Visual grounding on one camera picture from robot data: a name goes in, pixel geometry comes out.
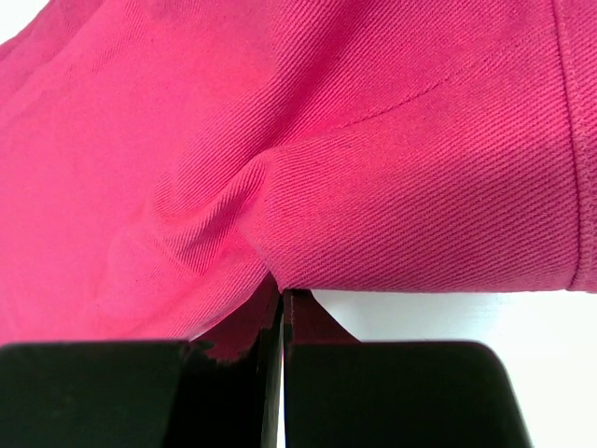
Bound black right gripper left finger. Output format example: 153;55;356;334
1;287;281;447

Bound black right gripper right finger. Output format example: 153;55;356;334
284;290;531;448

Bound pink trousers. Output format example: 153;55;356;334
1;1;596;344

